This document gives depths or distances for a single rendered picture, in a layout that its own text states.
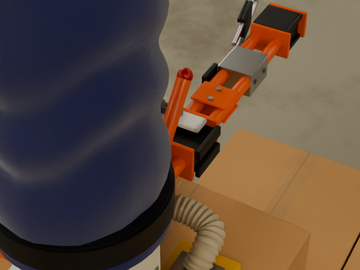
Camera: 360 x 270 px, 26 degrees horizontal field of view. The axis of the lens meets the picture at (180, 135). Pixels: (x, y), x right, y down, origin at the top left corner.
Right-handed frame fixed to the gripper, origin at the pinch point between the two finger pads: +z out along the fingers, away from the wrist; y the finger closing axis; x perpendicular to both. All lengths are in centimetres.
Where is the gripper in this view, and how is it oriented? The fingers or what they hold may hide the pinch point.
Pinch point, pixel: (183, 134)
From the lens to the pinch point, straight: 117.7
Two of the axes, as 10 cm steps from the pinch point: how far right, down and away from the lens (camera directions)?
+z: 8.8, 3.2, -3.6
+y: 0.0, 7.6, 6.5
